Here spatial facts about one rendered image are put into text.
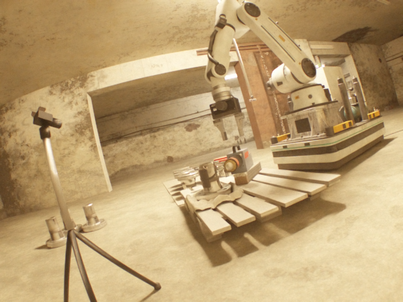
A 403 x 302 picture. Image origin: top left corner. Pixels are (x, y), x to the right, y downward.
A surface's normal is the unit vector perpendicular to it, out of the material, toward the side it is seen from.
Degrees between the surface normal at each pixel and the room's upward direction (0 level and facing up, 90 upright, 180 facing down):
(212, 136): 90
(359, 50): 90
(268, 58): 90
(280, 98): 90
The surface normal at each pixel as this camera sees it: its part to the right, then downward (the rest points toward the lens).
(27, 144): 0.22, -0.03
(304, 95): -0.65, 0.19
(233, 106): -0.40, 0.13
